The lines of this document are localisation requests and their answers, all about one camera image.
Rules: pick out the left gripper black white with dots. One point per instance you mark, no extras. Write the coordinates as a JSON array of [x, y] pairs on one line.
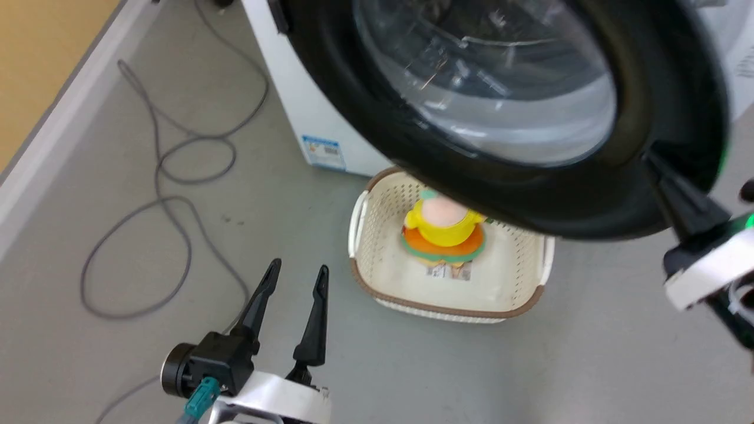
[[221, 359]]

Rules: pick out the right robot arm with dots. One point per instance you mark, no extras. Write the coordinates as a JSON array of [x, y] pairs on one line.
[[736, 318]]

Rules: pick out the black round washing machine door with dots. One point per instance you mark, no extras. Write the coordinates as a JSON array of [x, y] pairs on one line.
[[353, 118]]

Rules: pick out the yellow orange plush doll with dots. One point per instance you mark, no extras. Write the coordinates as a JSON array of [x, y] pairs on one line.
[[443, 231]]

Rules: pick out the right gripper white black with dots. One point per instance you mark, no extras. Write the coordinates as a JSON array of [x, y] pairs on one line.
[[716, 262]]

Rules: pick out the blue energy label sticker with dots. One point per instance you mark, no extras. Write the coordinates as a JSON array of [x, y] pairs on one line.
[[324, 152]]

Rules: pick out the white washing machine body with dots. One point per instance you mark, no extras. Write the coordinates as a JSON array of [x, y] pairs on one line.
[[294, 88]]

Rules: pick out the cream perforated laundry basket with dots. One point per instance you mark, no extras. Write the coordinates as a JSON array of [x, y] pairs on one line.
[[412, 288]]

